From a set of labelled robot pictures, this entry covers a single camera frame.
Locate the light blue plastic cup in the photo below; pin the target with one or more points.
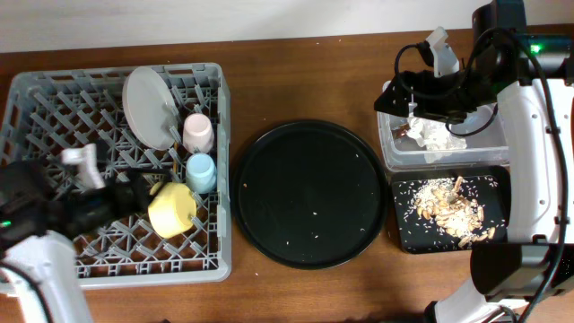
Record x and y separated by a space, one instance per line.
201 173

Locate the black round tray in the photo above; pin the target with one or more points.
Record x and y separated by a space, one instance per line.
309 194

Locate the clear plastic storage bin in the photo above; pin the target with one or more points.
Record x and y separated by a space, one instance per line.
482 130

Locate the food scraps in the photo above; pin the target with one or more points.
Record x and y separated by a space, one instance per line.
453 208

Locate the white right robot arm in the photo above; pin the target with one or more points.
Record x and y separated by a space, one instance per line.
529 79

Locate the pink plastic cup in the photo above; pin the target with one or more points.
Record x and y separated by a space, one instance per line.
198 135

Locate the yellow bowl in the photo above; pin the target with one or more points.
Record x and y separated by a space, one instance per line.
172 210

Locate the gold foil wrapper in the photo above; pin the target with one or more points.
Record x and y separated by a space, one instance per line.
400 131

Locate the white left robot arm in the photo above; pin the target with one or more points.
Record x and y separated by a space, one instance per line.
37 254

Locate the white tissue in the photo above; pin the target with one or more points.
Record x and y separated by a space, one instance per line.
433 135

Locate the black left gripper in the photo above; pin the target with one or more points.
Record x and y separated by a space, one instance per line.
135 195

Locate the black rectangular tray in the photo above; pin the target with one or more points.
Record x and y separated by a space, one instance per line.
403 233

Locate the grey dishwasher rack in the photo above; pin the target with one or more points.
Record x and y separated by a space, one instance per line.
48 111

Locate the light grey round plate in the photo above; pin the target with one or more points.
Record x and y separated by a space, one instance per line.
149 108

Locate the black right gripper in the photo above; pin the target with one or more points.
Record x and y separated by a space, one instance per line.
404 92

